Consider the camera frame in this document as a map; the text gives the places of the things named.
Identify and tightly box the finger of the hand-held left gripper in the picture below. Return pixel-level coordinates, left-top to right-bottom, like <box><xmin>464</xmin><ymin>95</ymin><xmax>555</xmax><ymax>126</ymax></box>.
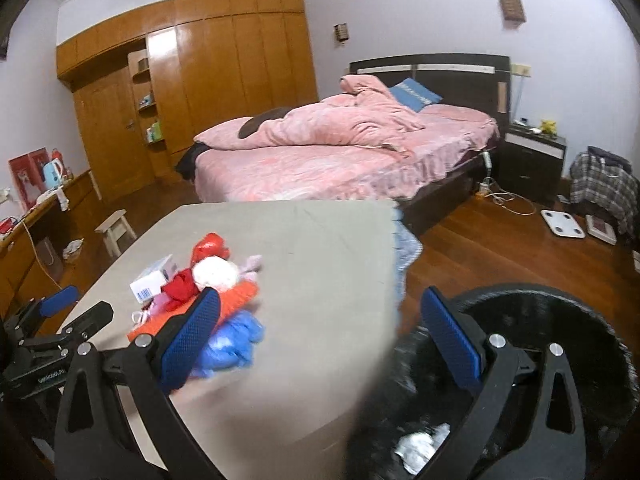
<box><xmin>57</xmin><ymin>301</ymin><xmax>116</xmax><ymax>347</ymax></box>
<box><xmin>2</xmin><ymin>285</ymin><xmax>81</xmax><ymax>336</ymax></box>

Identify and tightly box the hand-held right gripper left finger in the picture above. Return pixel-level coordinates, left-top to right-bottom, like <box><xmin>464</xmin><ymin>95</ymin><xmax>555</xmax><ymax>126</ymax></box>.
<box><xmin>52</xmin><ymin>287</ymin><xmax>229</xmax><ymax>480</ymax></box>

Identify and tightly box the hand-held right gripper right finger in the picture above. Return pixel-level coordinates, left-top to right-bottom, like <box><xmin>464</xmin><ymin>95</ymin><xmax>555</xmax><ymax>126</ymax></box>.
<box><xmin>420</xmin><ymin>286</ymin><xmax>589</xmax><ymax>480</ymax></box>

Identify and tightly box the blue plastic bag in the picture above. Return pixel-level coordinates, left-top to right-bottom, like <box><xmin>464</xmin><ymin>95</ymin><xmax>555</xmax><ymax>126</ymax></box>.
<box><xmin>192</xmin><ymin>310</ymin><xmax>266</xmax><ymax>382</ymax></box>

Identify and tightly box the red cloth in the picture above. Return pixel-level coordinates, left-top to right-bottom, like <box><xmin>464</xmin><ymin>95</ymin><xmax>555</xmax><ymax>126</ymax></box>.
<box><xmin>161</xmin><ymin>267</ymin><xmax>201</xmax><ymax>312</ymax></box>
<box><xmin>189</xmin><ymin>232</ymin><xmax>233</xmax><ymax>266</ymax></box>

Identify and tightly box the orange net sponge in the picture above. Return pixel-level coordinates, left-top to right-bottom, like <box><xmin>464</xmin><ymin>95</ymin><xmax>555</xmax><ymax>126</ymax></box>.
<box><xmin>127</xmin><ymin>280</ymin><xmax>261</xmax><ymax>343</ymax></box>

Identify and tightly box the white tissue ball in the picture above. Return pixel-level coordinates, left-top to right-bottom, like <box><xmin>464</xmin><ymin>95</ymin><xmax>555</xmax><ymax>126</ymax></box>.
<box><xmin>192</xmin><ymin>256</ymin><xmax>241</xmax><ymax>292</ymax></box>

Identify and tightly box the small white box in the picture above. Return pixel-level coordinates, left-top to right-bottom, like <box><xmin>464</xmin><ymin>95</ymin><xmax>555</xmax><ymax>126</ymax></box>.
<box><xmin>129</xmin><ymin>255</ymin><xmax>180</xmax><ymax>305</ymax></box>

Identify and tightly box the lilac cloth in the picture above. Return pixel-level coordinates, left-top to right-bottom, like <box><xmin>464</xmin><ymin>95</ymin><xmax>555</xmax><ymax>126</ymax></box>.
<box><xmin>235</xmin><ymin>254</ymin><xmax>264</xmax><ymax>283</ymax></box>

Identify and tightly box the black plastic bag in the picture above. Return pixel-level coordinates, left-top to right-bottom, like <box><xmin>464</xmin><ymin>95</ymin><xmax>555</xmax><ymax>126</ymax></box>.
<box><xmin>345</xmin><ymin>285</ymin><xmax>640</xmax><ymax>480</ymax></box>

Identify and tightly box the wooden side desk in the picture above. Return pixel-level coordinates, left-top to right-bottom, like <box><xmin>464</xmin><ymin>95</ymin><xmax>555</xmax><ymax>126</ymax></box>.
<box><xmin>0</xmin><ymin>170</ymin><xmax>97</xmax><ymax>311</ymax></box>

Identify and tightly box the white wooden stool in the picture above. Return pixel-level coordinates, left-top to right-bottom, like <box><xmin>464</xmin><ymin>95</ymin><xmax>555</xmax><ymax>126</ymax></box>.
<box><xmin>95</xmin><ymin>209</ymin><xmax>138</xmax><ymax>256</ymax></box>

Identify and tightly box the light blue table cloth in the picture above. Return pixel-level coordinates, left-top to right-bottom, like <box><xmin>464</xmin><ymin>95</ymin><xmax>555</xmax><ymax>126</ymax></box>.
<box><xmin>390</xmin><ymin>205</ymin><xmax>426</xmax><ymax>311</ymax></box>

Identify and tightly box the red gift box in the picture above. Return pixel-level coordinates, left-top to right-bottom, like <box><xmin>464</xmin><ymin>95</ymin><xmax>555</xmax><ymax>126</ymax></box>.
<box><xmin>7</xmin><ymin>147</ymin><xmax>51</xmax><ymax>211</ymax></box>

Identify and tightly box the light blue kettle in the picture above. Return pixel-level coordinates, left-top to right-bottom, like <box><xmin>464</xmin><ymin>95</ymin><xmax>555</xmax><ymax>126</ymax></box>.
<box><xmin>42</xmin><ymin>158</ymin><xmax>68</xmax><ymax>188</ymax></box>

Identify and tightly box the white bathroom scale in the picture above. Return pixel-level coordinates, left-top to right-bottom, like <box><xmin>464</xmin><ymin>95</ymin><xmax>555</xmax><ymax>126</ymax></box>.
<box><xmin>540</xmin><ymin>208</ymin><xmax>587</xmax><ymax>239</ymax></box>

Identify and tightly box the black cloth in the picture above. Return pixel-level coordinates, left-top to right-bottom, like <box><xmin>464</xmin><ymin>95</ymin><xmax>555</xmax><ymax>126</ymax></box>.
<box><xmin>174</xmin><ymin>142</ymin><xmax>206</xmax><ymax>181</ymax></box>

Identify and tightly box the white and pink scale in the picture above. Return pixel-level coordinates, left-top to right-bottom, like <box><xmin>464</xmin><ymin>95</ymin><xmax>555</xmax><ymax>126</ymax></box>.
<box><xmin>585</xmin><ymin>214</ymin><xmax>619</xmax><ymax>246</ymax></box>

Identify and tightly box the dark nightstand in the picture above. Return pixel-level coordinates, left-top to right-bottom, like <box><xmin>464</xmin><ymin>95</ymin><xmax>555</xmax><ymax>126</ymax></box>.
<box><xmin>497</xmin><ymin>124</ymin><xmax>568</xmax><ymax>206</ymax></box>

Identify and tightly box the pink bed sheet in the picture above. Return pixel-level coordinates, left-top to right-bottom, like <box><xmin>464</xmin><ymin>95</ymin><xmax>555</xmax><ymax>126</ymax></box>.
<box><xmin>194</xmin><ymin>105</ymin><xmax>501</xmax><ymax>202</ymax></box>

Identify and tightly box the plaid bag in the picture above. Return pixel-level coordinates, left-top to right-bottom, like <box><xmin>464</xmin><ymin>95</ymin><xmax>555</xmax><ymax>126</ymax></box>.
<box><xmin>570</xmin><ymin>146</ymin><xmax>637</xmax><ymax>237</ymax></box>

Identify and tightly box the dark brown cloth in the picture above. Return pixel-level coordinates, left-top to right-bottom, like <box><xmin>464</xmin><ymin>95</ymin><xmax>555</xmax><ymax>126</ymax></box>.
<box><xmin>237</xmin><ymin>107</ymin><xmax>293</xmax><ymax>140</ymax></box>

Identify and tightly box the blue pillow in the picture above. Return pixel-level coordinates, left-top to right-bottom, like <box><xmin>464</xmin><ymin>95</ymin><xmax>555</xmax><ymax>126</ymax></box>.
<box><xmin>388</xmin><ymin>78</ymin><xmax>444</xmax><ymax>112</ymax></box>

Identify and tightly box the pink duvet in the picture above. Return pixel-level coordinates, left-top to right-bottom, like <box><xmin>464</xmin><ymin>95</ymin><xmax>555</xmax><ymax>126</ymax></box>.
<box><xmin>194</xmin><ymin>74</ymin><xmax>426</xmax><ymax>153</ymax></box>

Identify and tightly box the wooden wardrobe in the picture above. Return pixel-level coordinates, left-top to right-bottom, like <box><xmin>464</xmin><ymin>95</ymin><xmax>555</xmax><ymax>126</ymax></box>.
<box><xmin>55</xmin><ymin>0</ymin><xmax>321</xmax><ymax>202</ymax></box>

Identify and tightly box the bed with pink bedding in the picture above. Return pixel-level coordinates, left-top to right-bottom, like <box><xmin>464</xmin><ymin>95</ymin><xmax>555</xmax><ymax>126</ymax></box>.
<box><xmin>192</xmin><ymin>53</ymin><xmax>512</xmax><ymax>237</ymax></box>

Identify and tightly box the white floor cable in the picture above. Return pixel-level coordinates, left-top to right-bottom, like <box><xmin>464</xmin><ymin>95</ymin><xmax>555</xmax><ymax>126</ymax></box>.
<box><xmin>477</xmin><ymin>180</ymin><xmax>536</xmax><ymax>217</ymax></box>

